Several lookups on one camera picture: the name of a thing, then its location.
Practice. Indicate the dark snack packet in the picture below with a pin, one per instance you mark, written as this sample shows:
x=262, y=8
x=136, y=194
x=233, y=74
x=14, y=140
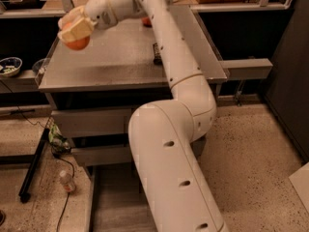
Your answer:
x=157, y=57

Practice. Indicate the red apple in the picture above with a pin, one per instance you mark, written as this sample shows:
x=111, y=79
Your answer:
x=146, y=22

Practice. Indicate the blue patterned bowl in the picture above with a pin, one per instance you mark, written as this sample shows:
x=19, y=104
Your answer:
x=10, y=66

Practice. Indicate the grey drawer cabinet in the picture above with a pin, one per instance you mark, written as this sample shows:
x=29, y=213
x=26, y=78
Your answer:
x=116, y=70

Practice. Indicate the clear glass bowl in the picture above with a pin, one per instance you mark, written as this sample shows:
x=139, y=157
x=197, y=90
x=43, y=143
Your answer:
x=40, y=67

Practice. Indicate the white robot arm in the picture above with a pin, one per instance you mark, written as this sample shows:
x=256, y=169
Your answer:
x=161, y=132

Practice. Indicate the black stand leg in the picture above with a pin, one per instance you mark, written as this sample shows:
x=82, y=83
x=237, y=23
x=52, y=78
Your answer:
x=24, y=195

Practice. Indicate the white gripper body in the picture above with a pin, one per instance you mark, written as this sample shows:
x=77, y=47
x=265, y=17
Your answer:
x=98, y=12

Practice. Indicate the bottom grey drawer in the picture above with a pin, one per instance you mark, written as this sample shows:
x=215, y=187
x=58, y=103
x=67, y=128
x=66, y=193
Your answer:
x=117, y=201

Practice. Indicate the green snack bag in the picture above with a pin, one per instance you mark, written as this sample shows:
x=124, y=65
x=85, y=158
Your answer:
x=58, y=142

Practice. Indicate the clear plastic bottle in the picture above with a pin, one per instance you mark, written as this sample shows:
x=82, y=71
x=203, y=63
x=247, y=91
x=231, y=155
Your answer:
x=67, y=181

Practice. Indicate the grey drawer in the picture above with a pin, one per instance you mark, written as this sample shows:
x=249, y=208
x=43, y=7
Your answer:
x=92, y=122
x=117, y=201
x=102, y=155

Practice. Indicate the grey side shelf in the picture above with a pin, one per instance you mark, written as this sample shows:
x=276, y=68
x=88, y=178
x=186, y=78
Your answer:
x=247, y=69

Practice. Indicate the top grey drawer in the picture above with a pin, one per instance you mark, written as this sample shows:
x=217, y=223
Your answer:
x=92, y=122

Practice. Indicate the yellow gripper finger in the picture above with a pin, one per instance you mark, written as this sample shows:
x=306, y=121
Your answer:
x=90, y=24
x=74, y=18

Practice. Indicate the middle grey drawer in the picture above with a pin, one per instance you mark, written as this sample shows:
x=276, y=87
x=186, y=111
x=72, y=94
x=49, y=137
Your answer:
x=102, y=155

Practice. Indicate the orange fruit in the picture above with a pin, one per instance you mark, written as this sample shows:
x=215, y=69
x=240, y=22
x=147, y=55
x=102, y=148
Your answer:
x=77, y=44

